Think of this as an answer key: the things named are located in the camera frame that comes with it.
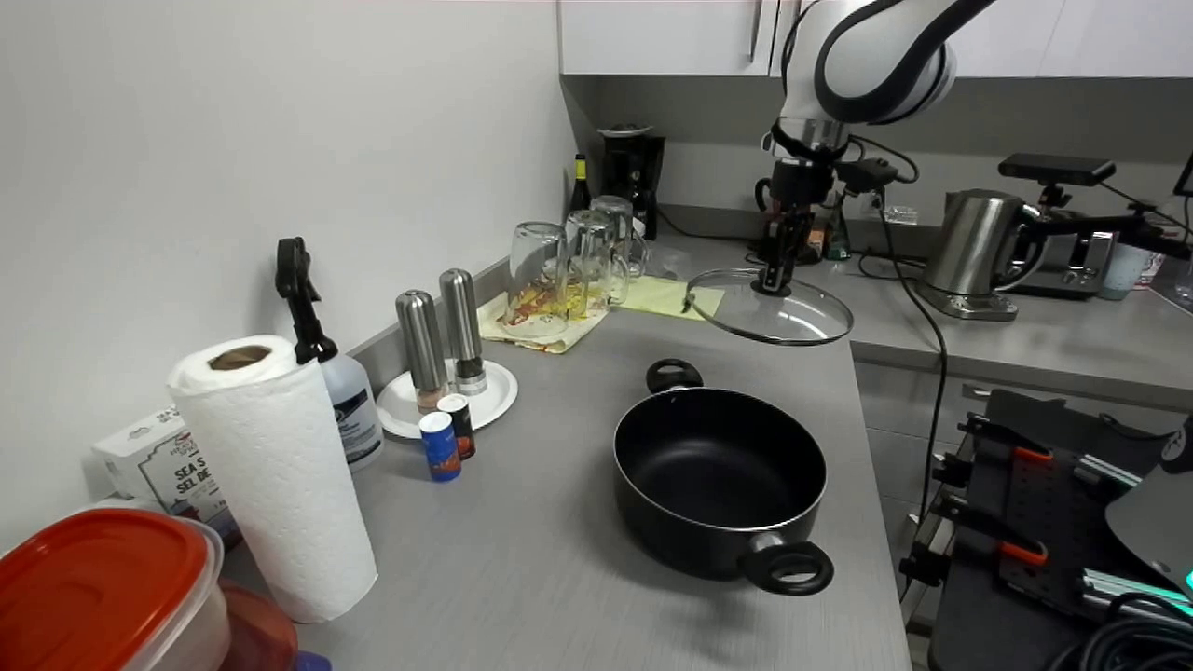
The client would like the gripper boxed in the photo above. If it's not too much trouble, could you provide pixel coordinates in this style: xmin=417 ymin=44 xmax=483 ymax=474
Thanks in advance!
xmin=762 ymin=157 xmax=837 ymax=283

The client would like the glass pot lid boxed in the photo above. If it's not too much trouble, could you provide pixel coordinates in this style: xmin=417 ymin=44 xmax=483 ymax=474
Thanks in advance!
xmin=683 ymin=267 xmax=856 ymax=348

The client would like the upturned drinking glass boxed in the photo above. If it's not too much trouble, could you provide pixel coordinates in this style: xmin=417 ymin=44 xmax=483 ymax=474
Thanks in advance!
xmin=502 ymin=221 xmax=572 ymax=342

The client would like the black cooking pot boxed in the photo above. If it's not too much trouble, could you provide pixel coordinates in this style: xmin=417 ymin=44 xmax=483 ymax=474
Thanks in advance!
xmin=611 ymin=358 xmax=836 ymax=598

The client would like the plastic container with red lid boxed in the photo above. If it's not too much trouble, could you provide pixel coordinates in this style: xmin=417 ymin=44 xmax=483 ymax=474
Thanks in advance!
xmin=0 ymin=507 xmax=233 ymax=671

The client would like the small green bottle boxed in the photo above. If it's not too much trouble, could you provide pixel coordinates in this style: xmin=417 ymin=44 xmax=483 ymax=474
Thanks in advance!
xmin=826 ymin=199 xmax=852 ymax=262

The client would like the plain yellow cloth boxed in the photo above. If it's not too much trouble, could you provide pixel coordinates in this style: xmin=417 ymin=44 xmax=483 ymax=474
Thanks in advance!
xmin=619 ymin=275 xmax=727 ymax=323

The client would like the upturned glass mug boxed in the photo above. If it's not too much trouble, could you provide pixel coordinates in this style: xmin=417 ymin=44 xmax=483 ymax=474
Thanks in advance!
xmin=563 ymin=209 xmax=631 ymax=314
xmin=589 ymin=194 xmax=650 ymax=281

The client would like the black coffee maker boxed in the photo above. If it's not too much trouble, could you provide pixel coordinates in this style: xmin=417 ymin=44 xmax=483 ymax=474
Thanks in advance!
xmin=598 ymin=123 xmax=667 ymax=241

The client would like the steel electric kettle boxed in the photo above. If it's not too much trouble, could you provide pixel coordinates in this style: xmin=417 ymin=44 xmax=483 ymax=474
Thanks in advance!
xmin=914 ymin=188 xmax=1051 ymax=323

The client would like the dark wine bottle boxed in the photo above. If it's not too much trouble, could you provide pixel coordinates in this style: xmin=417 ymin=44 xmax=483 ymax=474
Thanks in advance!
xmin=568 ymin=153 xmax=594 ymax=216

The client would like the patterned yellow dish towel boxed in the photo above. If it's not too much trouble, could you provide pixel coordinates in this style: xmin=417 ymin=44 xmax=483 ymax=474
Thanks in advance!
xmin=476 ymin=279 xmax=612 ymax=356

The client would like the silver toaster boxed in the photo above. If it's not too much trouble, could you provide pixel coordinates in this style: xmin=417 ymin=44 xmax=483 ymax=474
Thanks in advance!
xmin=1010 ymin=227 xmax=1118 ymax=302

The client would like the black orange clamp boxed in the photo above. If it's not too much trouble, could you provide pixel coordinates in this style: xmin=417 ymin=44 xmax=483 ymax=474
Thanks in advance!
xmin=931 ymin=413 xmax=1056 ymax=492
xmin=898 ymin=492 xmax=1051 ymax=590

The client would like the white plate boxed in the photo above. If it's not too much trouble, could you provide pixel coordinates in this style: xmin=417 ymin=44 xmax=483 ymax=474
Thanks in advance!
xmin=375 ymin=358 xmax=520 ymax=441

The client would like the steel pepper grinder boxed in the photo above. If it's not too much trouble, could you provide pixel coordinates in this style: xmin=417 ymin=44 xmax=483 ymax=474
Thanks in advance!
xmin=438 ymin=267 xmax=489 ymax=398

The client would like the white paper cup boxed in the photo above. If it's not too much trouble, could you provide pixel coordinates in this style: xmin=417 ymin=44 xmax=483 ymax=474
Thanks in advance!
xmin=1097 ymin=243 xmax=1153 ymax=302

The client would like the small dark spice bottle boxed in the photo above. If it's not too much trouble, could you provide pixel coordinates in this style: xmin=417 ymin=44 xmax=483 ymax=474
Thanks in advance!
xmin=435 ymin=392 xmax=478 ymax=461

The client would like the steel salt grinder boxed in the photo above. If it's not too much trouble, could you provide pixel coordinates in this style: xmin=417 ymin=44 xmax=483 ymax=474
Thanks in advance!
xmin=394 ymin=289 xmax=451 ymax=417

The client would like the small blue spice bottle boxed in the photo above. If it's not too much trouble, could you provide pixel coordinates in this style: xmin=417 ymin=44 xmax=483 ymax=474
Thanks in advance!
xmin=418 ymin=410 xmax=463 ymax=484

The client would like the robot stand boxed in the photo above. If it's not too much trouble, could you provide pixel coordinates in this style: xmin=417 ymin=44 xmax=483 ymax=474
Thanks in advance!
xmin=898 ymin=389 xmax=1193 ymax=671

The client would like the spray bottle with black trigger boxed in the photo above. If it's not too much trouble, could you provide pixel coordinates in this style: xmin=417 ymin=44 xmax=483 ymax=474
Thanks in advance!
xmin=274 ymin=236 xmax=386 ymax=472

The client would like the paper towel roll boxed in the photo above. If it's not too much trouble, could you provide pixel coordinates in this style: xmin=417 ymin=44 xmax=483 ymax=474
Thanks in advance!
xmin=167 ymin=335 xmax=379 ymax=624

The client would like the red translucent container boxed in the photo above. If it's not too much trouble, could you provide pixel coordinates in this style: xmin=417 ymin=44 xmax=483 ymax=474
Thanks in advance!
xmin=218 ymin=578 xmax=300 ymax=671

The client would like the white salt box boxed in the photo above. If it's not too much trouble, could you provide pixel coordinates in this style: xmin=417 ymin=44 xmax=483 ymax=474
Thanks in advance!
xmin=90 ymin=404 xmax=245 ymax=553

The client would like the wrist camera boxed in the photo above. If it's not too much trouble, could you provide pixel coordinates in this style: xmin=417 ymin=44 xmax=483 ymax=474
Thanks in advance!
xmin=835 ymin=157 xmax=899 ymax=195

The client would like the camera on mount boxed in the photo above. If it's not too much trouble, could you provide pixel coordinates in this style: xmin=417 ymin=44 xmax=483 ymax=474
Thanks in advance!
xmin=996 ymin=153 xmax=1193 ymax=263

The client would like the coil of black cable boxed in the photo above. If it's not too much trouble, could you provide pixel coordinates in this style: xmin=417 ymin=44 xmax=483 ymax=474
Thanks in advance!
xmin=1044 ymin=593 xmax=1193 ymax=671

